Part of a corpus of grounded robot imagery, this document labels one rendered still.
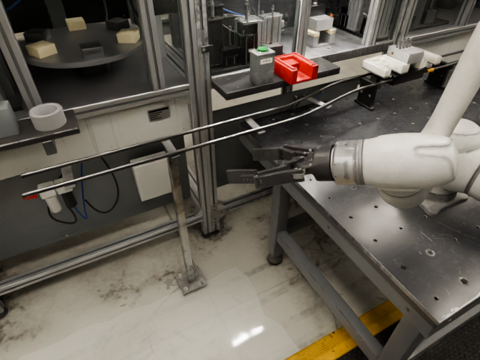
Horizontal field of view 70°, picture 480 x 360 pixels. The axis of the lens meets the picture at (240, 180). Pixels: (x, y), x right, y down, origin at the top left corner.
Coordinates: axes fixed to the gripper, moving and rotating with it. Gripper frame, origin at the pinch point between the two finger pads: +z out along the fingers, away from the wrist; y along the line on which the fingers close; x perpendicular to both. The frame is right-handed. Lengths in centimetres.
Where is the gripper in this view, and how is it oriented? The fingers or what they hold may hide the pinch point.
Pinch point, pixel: (246, 164)
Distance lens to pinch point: 78.9
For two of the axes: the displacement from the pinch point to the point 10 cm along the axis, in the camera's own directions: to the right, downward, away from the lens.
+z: -8.9, 0.0, 4.6
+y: -4.2, 4.1, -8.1
